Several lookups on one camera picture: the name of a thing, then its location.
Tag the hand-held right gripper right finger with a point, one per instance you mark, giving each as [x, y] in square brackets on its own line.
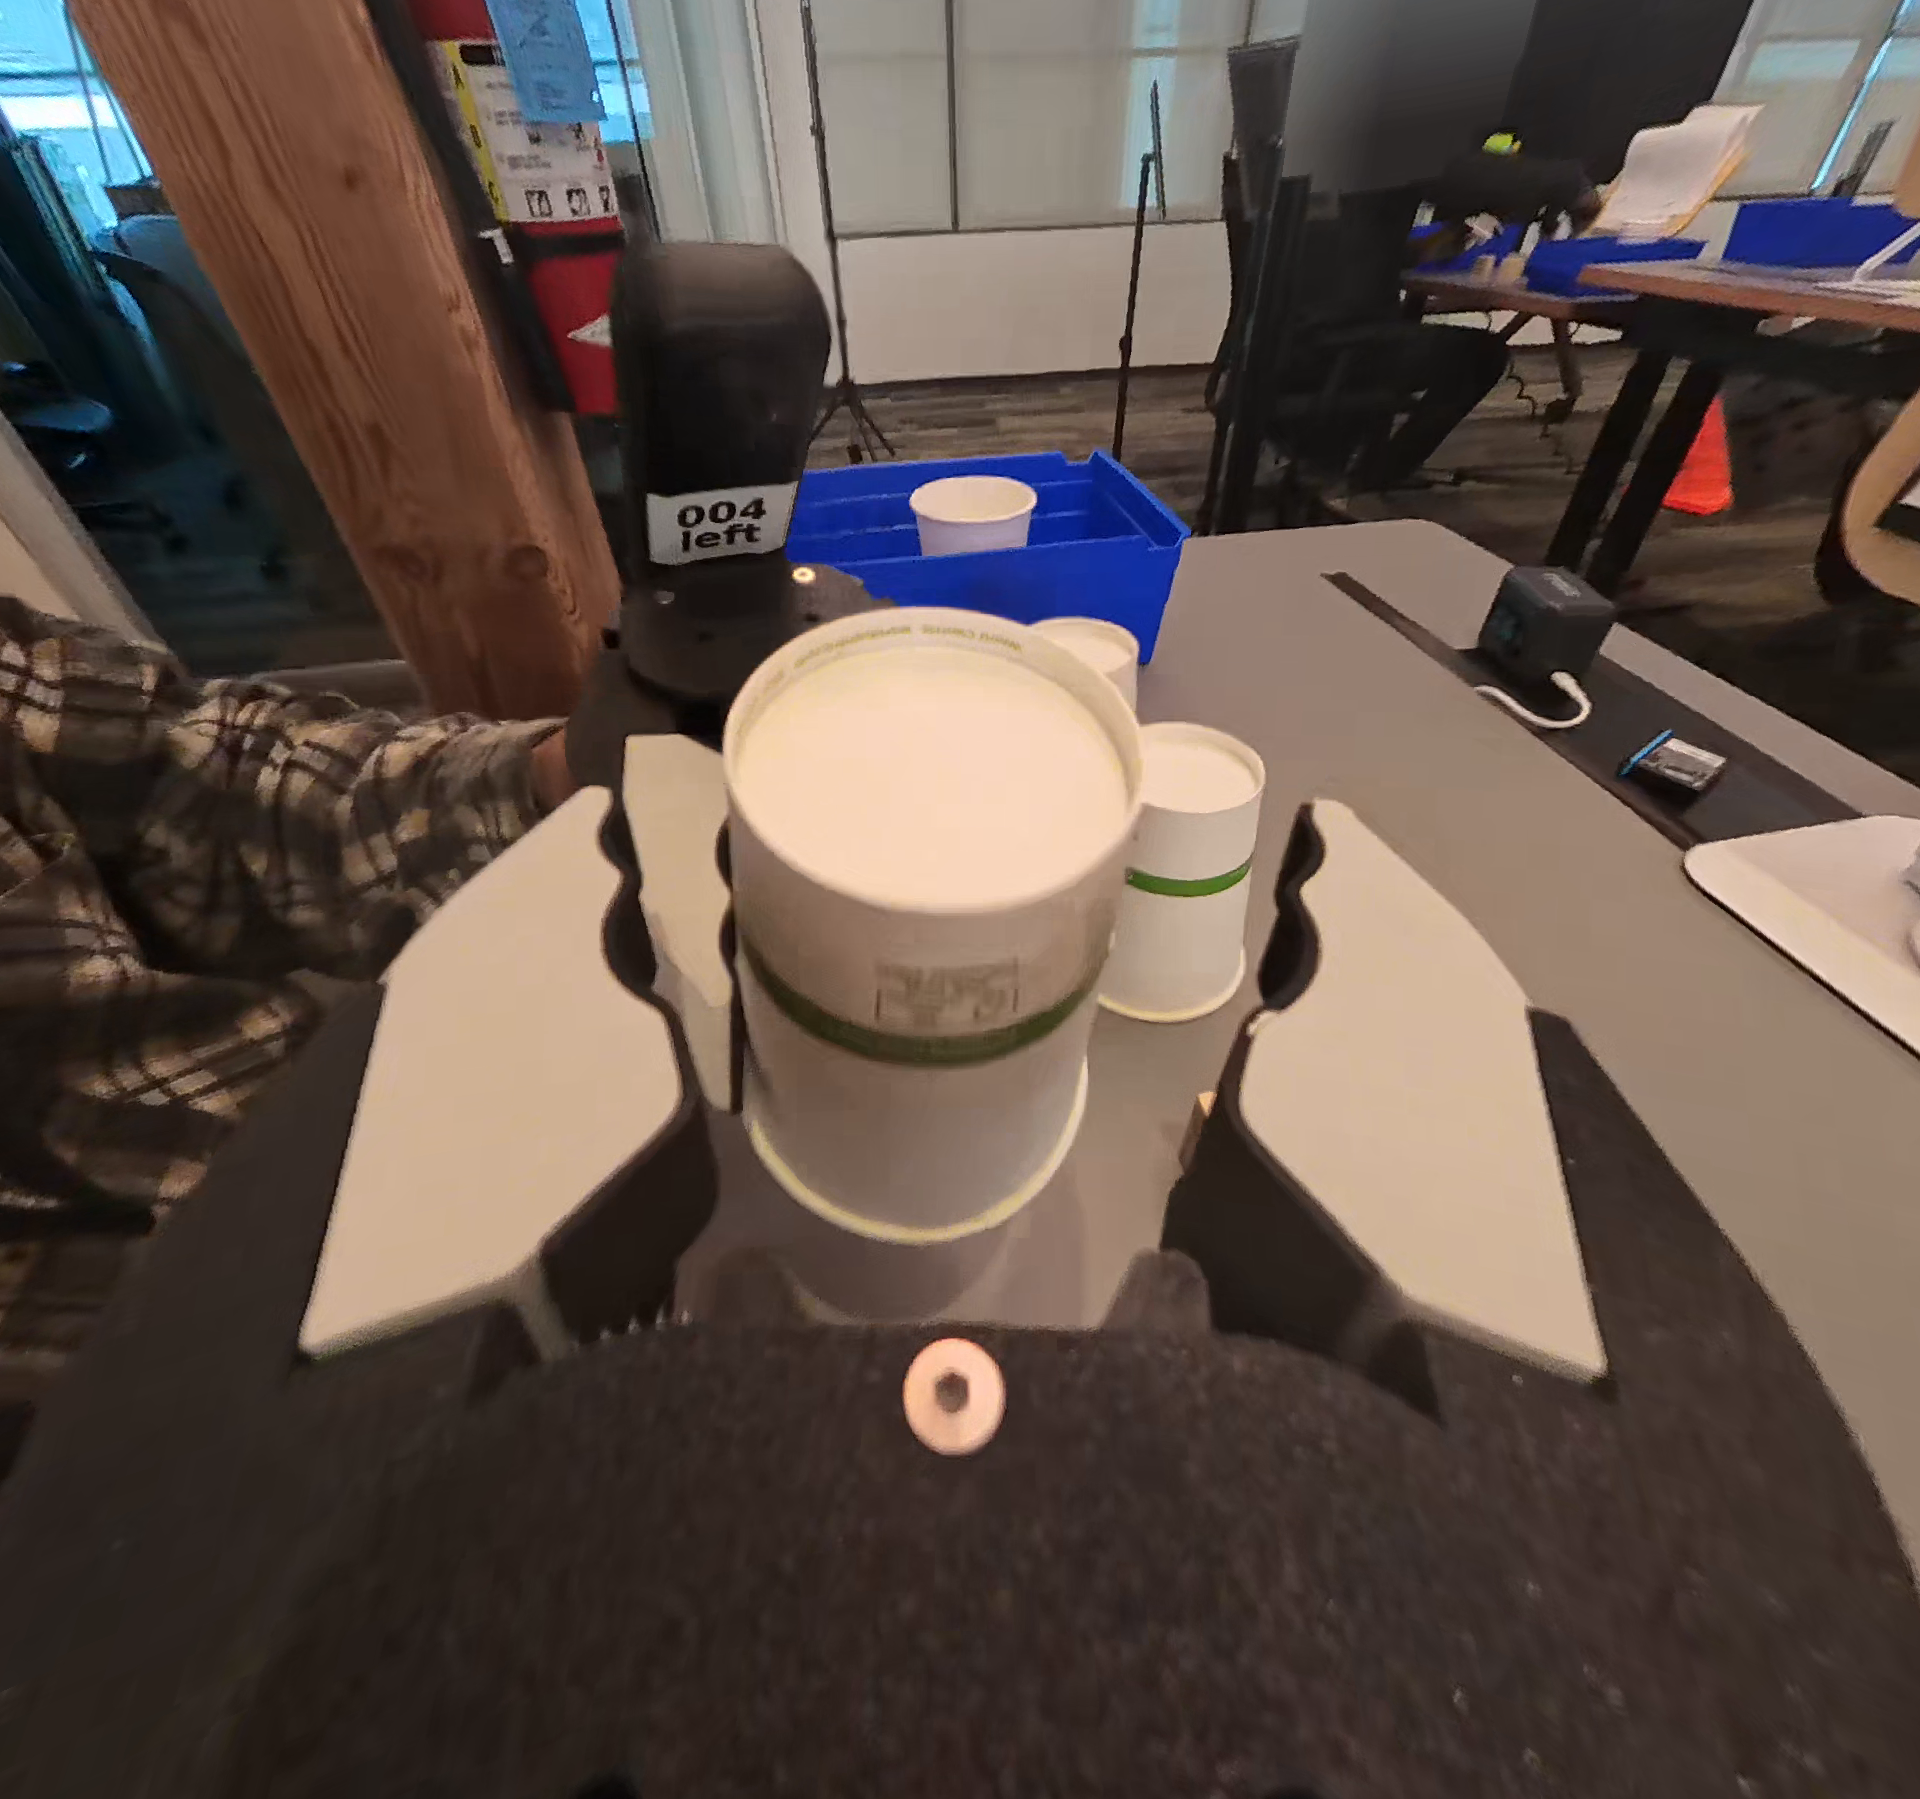
[1425, 1139]

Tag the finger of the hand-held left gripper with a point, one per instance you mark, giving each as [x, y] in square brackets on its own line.
[677, 854]

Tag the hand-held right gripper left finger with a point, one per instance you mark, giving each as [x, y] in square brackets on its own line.
[480, 1124]

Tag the wooden cube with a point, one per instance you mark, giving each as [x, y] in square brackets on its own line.
[1196, 1124]

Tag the white green-banded paper cup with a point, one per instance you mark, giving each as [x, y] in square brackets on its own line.
[974, 510]
[929, 809]
[1087, 644]
[1185, 901]

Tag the blue plastic bin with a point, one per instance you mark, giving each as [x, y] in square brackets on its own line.
[1111, 570]

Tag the person's left forearm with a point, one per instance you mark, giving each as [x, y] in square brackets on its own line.
[299, 809]

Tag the person's left hand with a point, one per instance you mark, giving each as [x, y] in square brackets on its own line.
[546, 764]

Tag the red fire extinguisher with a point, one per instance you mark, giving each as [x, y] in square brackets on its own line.
[576, 298]

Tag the wooden pillar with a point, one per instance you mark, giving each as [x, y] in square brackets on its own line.
[299, 256]

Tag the small black device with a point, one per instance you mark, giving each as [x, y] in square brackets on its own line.
[1672, 764]

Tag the white tablet stand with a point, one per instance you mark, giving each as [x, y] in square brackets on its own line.
[1828, 914]

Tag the black power bank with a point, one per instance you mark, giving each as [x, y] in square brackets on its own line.
[1544, 613]

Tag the orange traffic cone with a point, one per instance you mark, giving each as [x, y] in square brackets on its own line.
[1701, 457]

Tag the blue background bin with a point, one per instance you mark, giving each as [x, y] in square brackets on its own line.
[1802, 232]
[1591, 264]

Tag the wooden background desk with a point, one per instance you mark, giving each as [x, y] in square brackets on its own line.
[1725, 287]

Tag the wooden clipboard stand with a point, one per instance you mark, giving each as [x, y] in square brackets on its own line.
[1679, 172]

